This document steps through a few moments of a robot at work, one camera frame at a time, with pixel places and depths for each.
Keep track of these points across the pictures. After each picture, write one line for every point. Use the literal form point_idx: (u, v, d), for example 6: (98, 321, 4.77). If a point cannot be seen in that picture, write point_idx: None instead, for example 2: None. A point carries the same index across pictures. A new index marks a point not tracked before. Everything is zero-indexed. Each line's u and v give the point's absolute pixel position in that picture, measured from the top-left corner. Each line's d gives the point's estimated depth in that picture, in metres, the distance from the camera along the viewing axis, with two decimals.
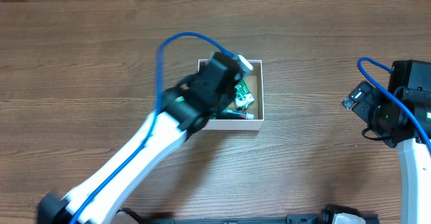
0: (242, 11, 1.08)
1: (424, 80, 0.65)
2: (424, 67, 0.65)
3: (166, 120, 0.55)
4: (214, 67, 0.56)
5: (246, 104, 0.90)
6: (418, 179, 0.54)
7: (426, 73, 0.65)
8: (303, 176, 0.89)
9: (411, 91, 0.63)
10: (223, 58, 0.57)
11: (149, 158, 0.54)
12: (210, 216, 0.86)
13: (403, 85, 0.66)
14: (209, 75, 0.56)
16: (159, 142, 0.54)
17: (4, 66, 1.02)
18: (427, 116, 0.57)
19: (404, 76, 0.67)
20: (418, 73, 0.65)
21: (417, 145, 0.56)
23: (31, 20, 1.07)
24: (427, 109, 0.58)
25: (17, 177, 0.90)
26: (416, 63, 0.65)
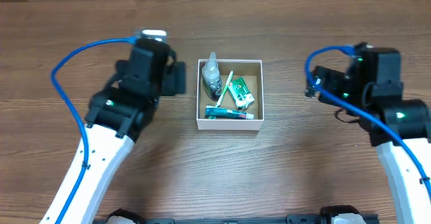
0: (242, 11, 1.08)
1: (391, 73, 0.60)
2: (389, 58, 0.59)
3: (106, 129, 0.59)
4: (141, 59, 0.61)
5: (246, 104, 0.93)
6: (405, 182, 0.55)
7: (390, 64, 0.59)
8: (303, 176, 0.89)
9: (380, 84, 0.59)
10: (146, 45, 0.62)
11: (100, 169, 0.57)
12: (210, 216, 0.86)
13: (370, 79, 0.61)
14: (139, 66, 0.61)
16: (103, 156, 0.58)
17: (4, 66, 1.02)
18: (397, 117, 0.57)
19: (370, 68, 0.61)
20: (384, 66, 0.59)
21: (394, 148, 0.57)
23: (32, 20, 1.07)
24: (397, 109, 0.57)
25: (17, 177, 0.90)
26: (382, 56, 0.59)
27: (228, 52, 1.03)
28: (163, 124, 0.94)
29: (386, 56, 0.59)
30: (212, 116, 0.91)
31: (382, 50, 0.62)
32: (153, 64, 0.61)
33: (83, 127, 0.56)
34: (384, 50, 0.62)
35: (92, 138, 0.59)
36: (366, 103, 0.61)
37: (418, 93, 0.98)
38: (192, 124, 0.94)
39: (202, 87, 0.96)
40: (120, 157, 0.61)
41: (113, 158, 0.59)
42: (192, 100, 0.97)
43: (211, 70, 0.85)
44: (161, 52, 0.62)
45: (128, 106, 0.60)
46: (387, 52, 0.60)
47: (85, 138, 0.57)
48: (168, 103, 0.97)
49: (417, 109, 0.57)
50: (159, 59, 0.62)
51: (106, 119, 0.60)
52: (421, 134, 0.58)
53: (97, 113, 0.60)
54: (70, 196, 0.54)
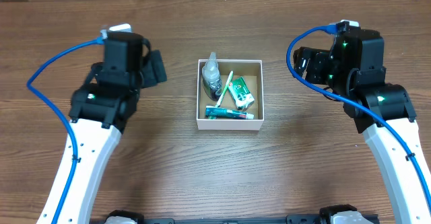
0: (242, 11, 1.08)
1: (374, 59, 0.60)
2: (374, 44, 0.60)
3: (91, 122, 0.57)
4: (114, 50, 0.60)
5: (246, 104, 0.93)
6: (391, 161, 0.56)
7: (375, 50, 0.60)
8: (303, 176, 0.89)
9: (363, 70, 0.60)
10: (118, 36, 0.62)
11: (91, 161, 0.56)
12: (210, 216, 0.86)
13: (355, 65, 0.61)
14: (114, 56, 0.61)
16: (92, 147, 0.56)
17: (4, 66, 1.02)
18: (378, 101, 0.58)
19: (355, 54, 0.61)
20: (368, 52, 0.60)
21: (378, 129, 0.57)
23: (31, 20, 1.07)
24: (377, 93, 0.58)
25: (17, 177, 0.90)
26: (365, 42, 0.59)
27: (228, 52, 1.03)
28: (163, 124, 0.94)
29: (372, 41, 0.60)
30: (212, 116, 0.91)
31: (365, 33, 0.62)
32: (128, 53, 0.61)
33: (67, 122, 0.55)
34: (368, 33, 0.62)
35: (78, 132, 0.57)
36: (349, 90, 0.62)
37: (419, 93, 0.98)
38: (192, 124, 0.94)
39: (201, 88, 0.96)
40: (109, 148, 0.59)
41: (103, 148, 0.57)
42: (192, 100, 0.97)
43: (211, 70, 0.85)
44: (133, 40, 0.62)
45: (111, 97, 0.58)
46: (372, 37, 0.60)
47: (72, 132, 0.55)
48: (168, 103, 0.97)
49: (397, 93, 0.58)
50: (134, 48, 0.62)
51: (90, 113, 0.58)
52: (403, 115, 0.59)
53: (80, 108, 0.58)
54: (64, 191, 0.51)
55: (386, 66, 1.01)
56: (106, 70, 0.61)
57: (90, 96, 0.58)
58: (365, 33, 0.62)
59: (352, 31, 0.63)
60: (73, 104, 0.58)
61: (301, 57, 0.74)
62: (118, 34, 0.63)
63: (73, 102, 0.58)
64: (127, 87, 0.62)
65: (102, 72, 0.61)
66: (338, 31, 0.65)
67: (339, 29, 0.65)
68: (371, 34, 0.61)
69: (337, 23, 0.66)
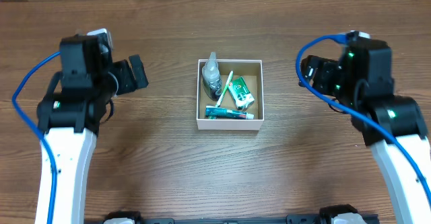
0: (242, 11, 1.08)
1: (382, 69, 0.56)
2: (381, 55, 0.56)
3: (60, 130, 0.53)
4: (71, 52, 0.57)
5: (246, 104, 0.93)
6: (403, 186, 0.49)
7: (382, 61, 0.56)
8: (303, 176, 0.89)
9: (372, 81, 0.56)
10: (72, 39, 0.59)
11: (72, 169, 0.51)
12: (210, 216, 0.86)
13: (361, 77, 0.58)
14: (71, 58, 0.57)
16: (70, 155, 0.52)
17: (4, 66, 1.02)
18: (389, 116, 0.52)
19: (363, 64, 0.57)
20: (376, 63, 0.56)
21: (390, 149, 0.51)
23: (31, 20, 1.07)
24: (387, 107, 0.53)
25: (17, 177, 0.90)
26: (372, 53, 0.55)
27: (228, 52, 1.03)
28: (163, 124, 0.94)
29: (380, 51, 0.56)
30: (212, 116, 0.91)
31: (372, 44, 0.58)
32: (86, 52, 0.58)
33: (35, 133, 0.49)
34: (375, 44, 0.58)
35: (52, 142, 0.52)
36: (357, 102, 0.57)
37: (419, 93, 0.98)
38: (192, 124, 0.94)
39: (201, 88, 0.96)
40: (88, 153, 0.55)
41: (81, 155, 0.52)
42: (192, 100, 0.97)
43: (211, 70, 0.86)
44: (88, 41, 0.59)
45: (76, 99, 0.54)
46: (380, 47, 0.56)
47: (44, 144, 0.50)
48: (168, 102, 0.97)
49: (409, 106, 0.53)
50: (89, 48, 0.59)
51: (58, 122, 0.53)
52: (415, 132, 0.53)
53: (49, 117, 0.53)
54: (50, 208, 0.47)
55: None
56: (68, 75, 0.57)
57: (56, 104, 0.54)
58: (373, 44, 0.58)
59: (360, 42, 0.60)
60: (39, 116, 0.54)
61: (308, 66, 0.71)
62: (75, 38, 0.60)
63: (40, 114, 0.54)
64: (91, 89, 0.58)
65: (64, 77, 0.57)
66: (347, 40, 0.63)
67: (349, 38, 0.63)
68: (379, 44, 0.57)
69: (346, 33, 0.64)
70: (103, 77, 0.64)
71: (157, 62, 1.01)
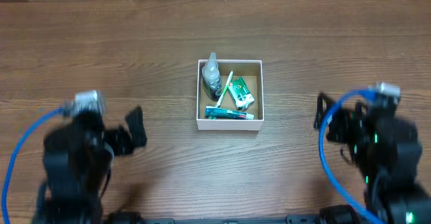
0: (242, 11, 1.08)
1: (406, 171, 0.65)
2: (409, 150, 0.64)
3: None
4: (54, 172, 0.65)
5: (246, 104, 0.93)
6: None
7: (409, 157, 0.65)
8: (303, 176, 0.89)
9: (394, 174, 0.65)
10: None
11: None
12: (210, 216, 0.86)
13: (380, 166, 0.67)
14: (56, 177, 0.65)
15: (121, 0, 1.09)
16: None
17: (4, 67, 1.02)
18: (406, 219, 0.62)
19: (388, 153, 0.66)
20: (401, 163, 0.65)
21: None
23: (31, 20, 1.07)
24: (406, 210, 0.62)
25: (17, 177, 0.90)
26: (401, 151, 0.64)
27: (228, 52, 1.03)
28: (163, 124, 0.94)
29: (406, 146, 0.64)
30: (212, 117, 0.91)
31: (401, 132, 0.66)
32: (69, 163, 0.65)
33: None
34: (403, 131, 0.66)
35: None
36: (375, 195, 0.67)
37: (418, 93, 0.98)
38: (192, 124, 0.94)
39: (201, 88, 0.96)
40: None
41: None
42: (192, 100, 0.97)
43: (211, 70, 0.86)
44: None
45: (73, 217, 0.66)
46: (407, 141, 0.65)
47: None
48: (168, 103, 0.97)
49: (423, 203, 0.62)
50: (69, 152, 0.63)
51: None
52: None
53: None
54: None
55: (387, 66, 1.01)
56: (54, 185, 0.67)
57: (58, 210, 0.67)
58: (401, 133, 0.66)
59: (388, 124, 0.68)
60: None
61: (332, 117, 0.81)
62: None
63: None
64: (78, 198, 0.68)
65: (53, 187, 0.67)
66: (375, 101, 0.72)
67: (378, 99, 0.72)
68: (408, 135, 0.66)
69: (376, 91, 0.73)
70: (91, 169, 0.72)
71: (158, 62, 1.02)
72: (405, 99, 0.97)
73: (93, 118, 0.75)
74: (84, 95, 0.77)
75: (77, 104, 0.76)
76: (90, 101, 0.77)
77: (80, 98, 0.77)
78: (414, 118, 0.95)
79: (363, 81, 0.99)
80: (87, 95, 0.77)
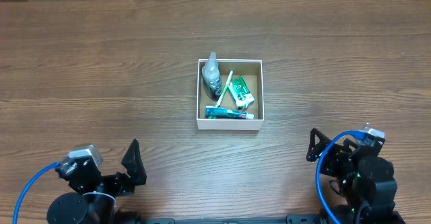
0: (242, 11, 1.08)
1: (386, 200, 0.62)
2: (388, 186, 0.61)
3: None
4: None
5: (246, 104, 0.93)
6: None
7: (387, 192, 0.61)
8: (303, 176, 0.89)
9: (375, 206, 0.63)
10: (62, 218, 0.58)
11: None
12: (210, 216, 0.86)
13: (366, 200, 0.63)
14: None
15: None
16: None
17: (4, 66, 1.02)
18: None
19: (368, 188, 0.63)
20: (382, 196, 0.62)
21: None
23: (31, 20, 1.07)
24: None
25: (17, 177, 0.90)
26: (378, 185, 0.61)
27: (228, 52, 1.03)
28: (163, 124, 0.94)
29: (380, 179, 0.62)
30: (213, 116, 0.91)
31: (378, 169, 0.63)
32: None
33: None
34: (380, 168, 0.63)
35: None
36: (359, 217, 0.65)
37: (419, 93, 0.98)
38: (191, 124, 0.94)
39: (201, 87, 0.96)
40: None
41: None
42: (192, 99, 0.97)
43: (211, 70, 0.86)
44: (78, 220, 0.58)
45: None
46: (386, 178, 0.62)
47: None
48: (168, 102, 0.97)
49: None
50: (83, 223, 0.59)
51: None
52: None
53: None
54: None
55: (387, 66, 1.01)
56: None
57: None
58: (380, 171, 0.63)
59: (368, 162, 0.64)
60: None
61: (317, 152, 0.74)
62: (66, 208, 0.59)
63: None
64: None
65: None
66: (363, 140, 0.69)
67: (366, 140, 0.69)
68: (386, 173, 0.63)
69: (363, 131, 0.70)
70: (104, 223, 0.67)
71: (157, 62, 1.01)
72: (405, 98, 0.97)
73: (94, 173, 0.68)
74: (79, 151, 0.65)
75: (70, 161, 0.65)
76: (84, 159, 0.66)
77: (74, 154, 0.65)
78: (414, 118, 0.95)
79: (363, 81, 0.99)
80: (80, 153, 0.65)
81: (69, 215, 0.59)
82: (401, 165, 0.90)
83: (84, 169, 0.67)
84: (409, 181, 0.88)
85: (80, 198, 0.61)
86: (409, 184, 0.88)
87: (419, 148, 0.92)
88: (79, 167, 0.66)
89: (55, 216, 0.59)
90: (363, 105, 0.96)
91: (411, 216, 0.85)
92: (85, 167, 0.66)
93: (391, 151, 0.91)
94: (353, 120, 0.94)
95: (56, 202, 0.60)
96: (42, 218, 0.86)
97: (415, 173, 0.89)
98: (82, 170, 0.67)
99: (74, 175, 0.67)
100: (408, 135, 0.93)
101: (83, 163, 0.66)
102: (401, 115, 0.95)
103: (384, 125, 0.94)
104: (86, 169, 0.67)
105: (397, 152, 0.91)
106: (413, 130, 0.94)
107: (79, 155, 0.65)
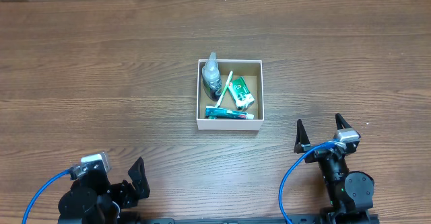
0: (242, 11, 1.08)
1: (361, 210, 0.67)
2: (366, 204, 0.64)
3: None
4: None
5: (246, 104, 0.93)
6: None
7: (364, 208, 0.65)
8: (303, 176, 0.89)
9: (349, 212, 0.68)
10: (73, 206, 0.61)
11: None
12: (210, 216, 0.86)
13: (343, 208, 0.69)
14: None
15: None
16: None
17: (4, 66, 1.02)
18: None
19: (347, 200, 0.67)
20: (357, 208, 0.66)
21: None
23: (31, 20, 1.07)
24: None
25: (17, 177, 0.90)
26: (356, 204, 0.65)
27: (228, 52, 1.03)
28: (163, 124, 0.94)
29: (361, 198, 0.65)
30: (213, 117, 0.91)
31: (362, 188, 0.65)
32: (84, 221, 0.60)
33: None
34: (363, 188, 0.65)
35: None
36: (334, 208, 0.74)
37: (418, 93, 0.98)
38: (192, 124, 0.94)
39: (201, 88, 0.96)
40: None
41: None
42: (192, 100, 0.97)
43: (211, 70, 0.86)
44: (87, 208, 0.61)
45: None
46: (364, 196, 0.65)
47: None
48: (168, 102, 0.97)
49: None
50: (90, 214, 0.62)
51: None
52: None
53: None
54: None
55: (387, 66, 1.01)
56: None
57: None
58: (361, 189, 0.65)
59: (353, 180, 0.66)
60: None
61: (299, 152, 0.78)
62: (76, 197, 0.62)
63: None
64: None
65: None
66: (339, 146, 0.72)
67: (341, 146, 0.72)
68: (366, 191, 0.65)
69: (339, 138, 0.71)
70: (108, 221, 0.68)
71: (158, 62, 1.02)
72: (405, 98, 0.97)
73: (104, 179, 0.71)
74: (90, 157, 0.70)
75: (82, 165, 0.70)
76: (95, 163, 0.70)
77: (86, 160, 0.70)
78: (414, 118, 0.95)
79: (363, 81, 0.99)
80: (91, 157, 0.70)
81: (78, 203, 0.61)
82: (401, 165, 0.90)
83: (95, 173, 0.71)
84: (409, 181, 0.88)
85: (90, 190, 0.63)
86: (409, 184, 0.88)
87: (419, 147, 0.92)
88: (89, 172, 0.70)
89: (65, 203, 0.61)
90: (363, 105, 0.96)
91: (410, 216, 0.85)
92: (96, 171, 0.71)
93: (390, 151, 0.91)
94: (353, 121, 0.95)
95: (67, 192, 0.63)
96: (42, 218, 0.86)
97: (415, 173, 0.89)
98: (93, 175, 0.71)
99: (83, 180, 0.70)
100: (407, 135, 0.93)
101: (94, 167, 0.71)
102: (401, 115, 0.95)
103: (384, 125, 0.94)
104: (96, 174, 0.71)
105: (396, 152, 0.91)
106: (413, 130, 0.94)
107: (91, 159, 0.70)
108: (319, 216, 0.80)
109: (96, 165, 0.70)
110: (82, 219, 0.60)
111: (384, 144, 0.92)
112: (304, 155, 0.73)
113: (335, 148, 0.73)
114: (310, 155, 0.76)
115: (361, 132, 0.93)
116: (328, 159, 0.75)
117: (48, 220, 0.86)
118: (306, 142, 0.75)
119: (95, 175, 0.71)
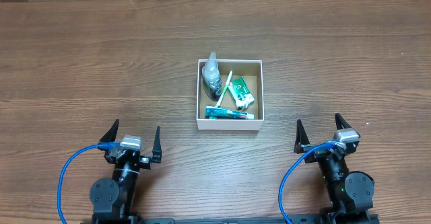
0: (242, 11, 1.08)
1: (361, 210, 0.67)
2: (366, 204, 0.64)
3: None
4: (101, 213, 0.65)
5: (246, 104, 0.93)
6: None
7: (364, 208, 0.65)
8: (303, 176, 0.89)
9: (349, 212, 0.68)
10: (101, 198, 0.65)
11: None
12: (209, 216, 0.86)
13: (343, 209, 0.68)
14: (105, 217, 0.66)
15: None
16: None
17: (4, 66, 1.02)
18: None
19: (347, 199, 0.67)
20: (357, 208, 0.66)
21: None
23: (31, 20, 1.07)
24: None
25: (17, 177, 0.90)
26: (356, 203, 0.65)
27: (228, 52, 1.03)
28: (163, 124, 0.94)
29: (361, 198, 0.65)
30: (212, 117, 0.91)
31: (362, 188, 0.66)
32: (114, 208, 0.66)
33: None
34: (363, 188, 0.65)
35: None
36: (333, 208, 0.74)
37: (418, 93, 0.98)
38: (192, 124, 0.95)
39: (202, 88, 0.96)
40: None
41: None
42: (192, 100, 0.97)
43: (211, 70, 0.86)
44: (114, 199, 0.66)
45: None
46: (365, 196, 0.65)
47: None
48: (168, 102, 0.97)
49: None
50: (116, 201, 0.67)
51: None
52: None
53: None
54: None
55: (386, 66, 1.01)
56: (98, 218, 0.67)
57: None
58: (361, 189, 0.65)
59: (354, 180, 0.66)
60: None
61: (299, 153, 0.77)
62: (102, 189, 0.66)
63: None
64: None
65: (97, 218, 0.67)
66: (339, 146, 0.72)
67: (341, 146, 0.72)
68: (367, 191, 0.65)
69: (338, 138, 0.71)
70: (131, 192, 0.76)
71: (157, 62, 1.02)
72: (405, 99, 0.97)
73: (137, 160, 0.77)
74: (130, 142, 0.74)
75: (122, 148, 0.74)
76: (133, 150, 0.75)
77: (126, 144, 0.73)
78: (414, 118, 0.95)
79: (363, 81, 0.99)
80: (131, 144, 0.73)
81: (105, 196, 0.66)
82: (401, 165, 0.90)
83: (130, 157, 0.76)
84: (409, 181, 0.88)
85: (112, 181, 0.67)
86: (409, 184, 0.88)
87: (419, 148, 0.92)
88: (126, 154, 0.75)
89: (94, 196, 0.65)
90: (363, 105, 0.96)
91: (410, 216, 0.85)
92: (133, 156, 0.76)
93: (390, 151, 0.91)
94: (353, 121, 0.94)
95: (94, 183, 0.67)
96: (42, 218, 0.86)
97: (415, 173, 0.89)
98: (128, 158, 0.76)
99: (118, 159, 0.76)
100: (408, 135, 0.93)
101: (133, 153, 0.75)
102: (401, 115, 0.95)
103: (384, 125, 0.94)
104: (133, 157, 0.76)
105: (396, 152, 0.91)
106: (413, 130, 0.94)
107: (132, 146, 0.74)
108: (319, 216, 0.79)
109: (135, 151, 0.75)
110: (112, 207, 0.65)
111: (384, 144, 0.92)
112: (304, 155, 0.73)
113: (335, 148, 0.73)
114: (310, 155, 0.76)
115: (361, 132, 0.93)
116: (328, 159, 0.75)
117: (48, 220, 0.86)
118: (306, 142, 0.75)
119: (129, 156, 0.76)
